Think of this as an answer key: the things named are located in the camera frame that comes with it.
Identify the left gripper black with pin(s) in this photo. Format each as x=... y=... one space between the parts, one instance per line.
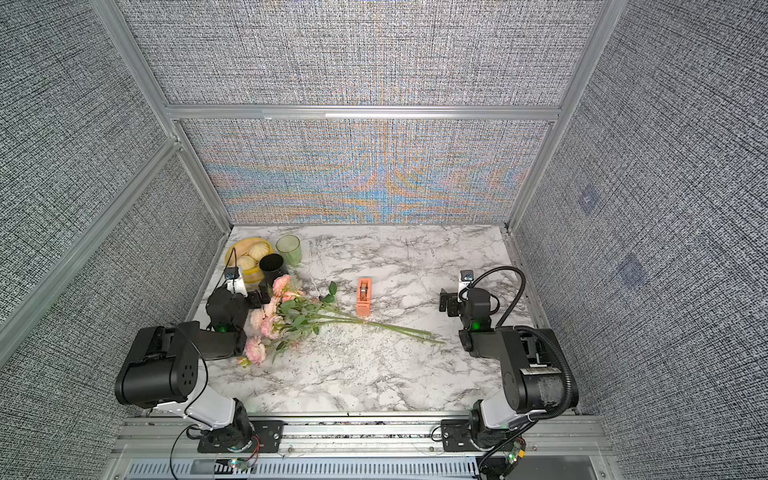
x=256 y=302

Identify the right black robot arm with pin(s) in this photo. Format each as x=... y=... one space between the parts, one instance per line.
x=537 y=381

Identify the orange tape dispenser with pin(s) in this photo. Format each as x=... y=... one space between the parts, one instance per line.
x=364 y=297

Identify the green glass cup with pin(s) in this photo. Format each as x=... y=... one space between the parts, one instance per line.
x=289 y=247

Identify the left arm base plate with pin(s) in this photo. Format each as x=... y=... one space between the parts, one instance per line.
x=264 y=436

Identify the pink flower bouquet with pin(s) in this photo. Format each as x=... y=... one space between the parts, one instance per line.
x=290 y=316

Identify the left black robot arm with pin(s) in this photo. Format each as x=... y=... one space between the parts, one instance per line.
x=166 y=369

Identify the aluminium front rail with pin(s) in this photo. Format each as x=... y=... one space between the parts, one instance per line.
x=360 y=434

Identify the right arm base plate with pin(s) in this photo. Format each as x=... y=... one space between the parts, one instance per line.
x=465 y=435

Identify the wrist white camera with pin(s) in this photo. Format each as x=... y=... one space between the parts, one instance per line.
x=466 y=277
x=234 y=281

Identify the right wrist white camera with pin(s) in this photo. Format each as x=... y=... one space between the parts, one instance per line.
x=466 y=277

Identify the steamed bun in bowl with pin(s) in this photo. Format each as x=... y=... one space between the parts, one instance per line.
x=246 y=263

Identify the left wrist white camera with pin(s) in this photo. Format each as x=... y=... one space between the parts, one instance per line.
x=234 y=281

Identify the yellow bowl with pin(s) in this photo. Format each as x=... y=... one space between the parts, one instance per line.
x=246 y=254

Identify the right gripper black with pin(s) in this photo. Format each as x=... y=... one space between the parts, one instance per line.
x=453 y=303

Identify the black mug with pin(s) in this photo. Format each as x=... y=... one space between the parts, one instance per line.
x=272 y=266

